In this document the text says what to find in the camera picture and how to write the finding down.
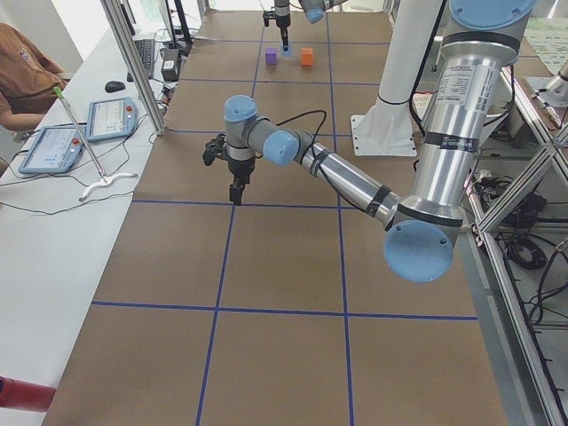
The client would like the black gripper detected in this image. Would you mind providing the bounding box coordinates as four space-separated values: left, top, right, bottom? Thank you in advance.
275 13 291 48
228 158 256 206

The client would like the light blue foam block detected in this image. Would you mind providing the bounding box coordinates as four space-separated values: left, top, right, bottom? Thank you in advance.
281 45 292 57

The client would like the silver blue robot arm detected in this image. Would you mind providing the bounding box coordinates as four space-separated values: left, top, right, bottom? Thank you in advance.
224 1 534 283
263 0 345 52

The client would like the purple foam block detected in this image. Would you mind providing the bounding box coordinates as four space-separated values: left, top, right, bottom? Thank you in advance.
264 47 279 66

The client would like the orange foam block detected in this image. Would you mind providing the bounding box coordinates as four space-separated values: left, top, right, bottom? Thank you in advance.
300 47 314 67

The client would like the black power adapter box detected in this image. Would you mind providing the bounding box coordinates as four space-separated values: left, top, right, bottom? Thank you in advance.
161 48 181 82

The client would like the black keyboard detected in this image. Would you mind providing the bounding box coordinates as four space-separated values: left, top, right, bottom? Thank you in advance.
134 39 155 79

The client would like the far blue teach pendant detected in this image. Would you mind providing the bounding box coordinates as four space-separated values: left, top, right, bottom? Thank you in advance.
86 97 138 142

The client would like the blue teach pendant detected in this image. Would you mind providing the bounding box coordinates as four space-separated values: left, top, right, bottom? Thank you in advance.
86 97 138 142
19 127 83 174

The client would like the black computer mouse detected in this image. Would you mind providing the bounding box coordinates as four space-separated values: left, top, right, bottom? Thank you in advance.
104 81 125 93

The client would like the near blue teach pendant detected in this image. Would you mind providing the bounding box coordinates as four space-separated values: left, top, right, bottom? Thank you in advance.
19 127 83 174

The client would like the metal rod with white hook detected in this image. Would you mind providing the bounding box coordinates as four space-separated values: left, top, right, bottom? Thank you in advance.
53 86 138 202

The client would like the person in brown shirt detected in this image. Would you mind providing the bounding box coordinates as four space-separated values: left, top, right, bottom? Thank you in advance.
1 23 67 131

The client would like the red cylinder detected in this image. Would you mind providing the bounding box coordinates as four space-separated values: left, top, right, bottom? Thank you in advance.
0 377 56 413

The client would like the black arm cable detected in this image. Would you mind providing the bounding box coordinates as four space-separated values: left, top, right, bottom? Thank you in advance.
275 109 328 152

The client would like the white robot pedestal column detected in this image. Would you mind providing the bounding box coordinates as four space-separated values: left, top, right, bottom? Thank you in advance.
351 0 445 157

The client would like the aluminium frame post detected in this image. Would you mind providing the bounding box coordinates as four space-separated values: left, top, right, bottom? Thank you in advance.
100 0 166 136

